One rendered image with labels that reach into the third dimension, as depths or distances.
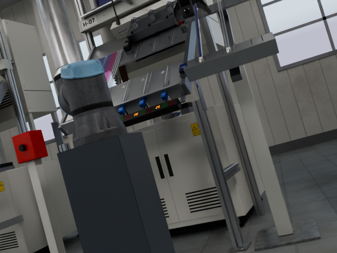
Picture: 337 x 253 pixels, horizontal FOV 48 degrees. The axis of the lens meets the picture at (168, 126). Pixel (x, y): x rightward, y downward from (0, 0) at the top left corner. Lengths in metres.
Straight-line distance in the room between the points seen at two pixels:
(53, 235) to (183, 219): 0.74
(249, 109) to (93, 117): 0.79
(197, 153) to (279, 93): 3.29
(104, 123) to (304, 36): 4.37
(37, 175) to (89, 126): 1.30
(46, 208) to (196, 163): 0.89
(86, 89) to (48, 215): 1.35
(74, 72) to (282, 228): 1.06
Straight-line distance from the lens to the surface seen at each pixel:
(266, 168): 1.63
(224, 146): 1.90
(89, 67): 1.05
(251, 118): 1.61
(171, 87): 1.63
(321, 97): 5.16
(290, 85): 5.14
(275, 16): 5.26
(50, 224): 2.30
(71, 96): 1.05
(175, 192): 2.03
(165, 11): 2.16
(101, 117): 1.02
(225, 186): 1.62
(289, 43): 5.19
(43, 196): 2.28
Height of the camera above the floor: 0.49
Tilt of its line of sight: 3 degrees up
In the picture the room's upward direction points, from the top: 16 degrees counter-clockwise
